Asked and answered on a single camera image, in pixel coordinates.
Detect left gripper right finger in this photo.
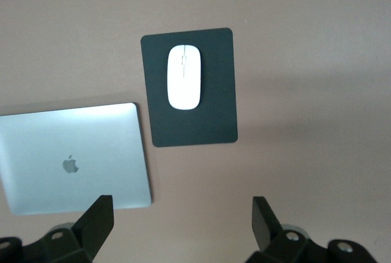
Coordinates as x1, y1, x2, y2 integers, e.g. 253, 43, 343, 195
252, 196, 377, 263

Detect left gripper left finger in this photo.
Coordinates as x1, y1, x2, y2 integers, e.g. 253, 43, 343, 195
0, 194, 115, 263

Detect white computer mouse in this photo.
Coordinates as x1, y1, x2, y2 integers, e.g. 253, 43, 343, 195
167, 44, 202, 111

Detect black mouse pad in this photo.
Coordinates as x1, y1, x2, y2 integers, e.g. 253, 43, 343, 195
140, 27, 238, 147

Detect silver laptop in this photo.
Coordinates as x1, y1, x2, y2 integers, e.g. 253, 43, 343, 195
0, 102, 153, 216

